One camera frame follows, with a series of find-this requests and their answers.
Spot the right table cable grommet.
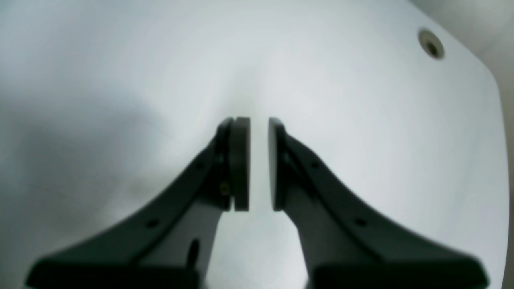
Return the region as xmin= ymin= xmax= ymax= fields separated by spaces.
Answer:
xmin=417 ymin=28 xmax=445 ymax=60

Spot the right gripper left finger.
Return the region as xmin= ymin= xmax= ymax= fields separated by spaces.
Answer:
xmin=25 ymin=117 xmax=251 ymax=289

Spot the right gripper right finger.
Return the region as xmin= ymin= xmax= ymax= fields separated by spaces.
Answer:
xmin=268 ymin=118 xmax=489 ymax=289

